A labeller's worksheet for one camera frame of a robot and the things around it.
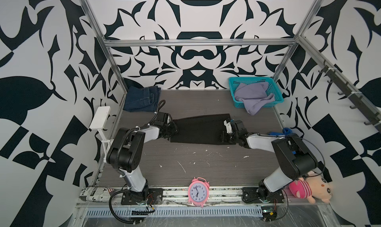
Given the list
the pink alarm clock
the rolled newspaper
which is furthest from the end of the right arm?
the rolled newspaper

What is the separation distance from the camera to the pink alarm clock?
0.72 metres

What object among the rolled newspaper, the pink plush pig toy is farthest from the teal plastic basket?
the rolled newspaper

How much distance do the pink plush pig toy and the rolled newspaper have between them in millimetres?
904

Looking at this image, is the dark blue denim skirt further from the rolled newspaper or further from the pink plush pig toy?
the pink plush pig toy

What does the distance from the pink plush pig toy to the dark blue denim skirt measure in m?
0.93

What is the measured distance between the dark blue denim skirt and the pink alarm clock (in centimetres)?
56

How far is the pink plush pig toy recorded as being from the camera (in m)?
0.71

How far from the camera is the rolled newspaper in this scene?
0.73 meters

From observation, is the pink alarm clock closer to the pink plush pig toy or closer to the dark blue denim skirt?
the pink plush pig toy

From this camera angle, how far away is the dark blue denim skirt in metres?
1.09
